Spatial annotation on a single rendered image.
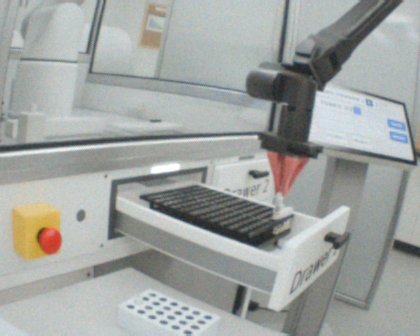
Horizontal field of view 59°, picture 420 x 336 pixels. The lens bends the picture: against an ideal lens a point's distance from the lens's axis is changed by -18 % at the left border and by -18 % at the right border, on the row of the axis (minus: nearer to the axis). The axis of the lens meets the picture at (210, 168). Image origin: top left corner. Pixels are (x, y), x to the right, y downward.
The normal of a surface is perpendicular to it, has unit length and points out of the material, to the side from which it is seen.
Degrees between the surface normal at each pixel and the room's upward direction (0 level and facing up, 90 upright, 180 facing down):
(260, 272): 90
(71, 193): 90
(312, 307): 90
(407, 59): 90
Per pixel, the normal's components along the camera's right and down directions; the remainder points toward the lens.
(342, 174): 0.06, 0.21
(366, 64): -0.64, 0.06
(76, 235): 0.82, 0.23
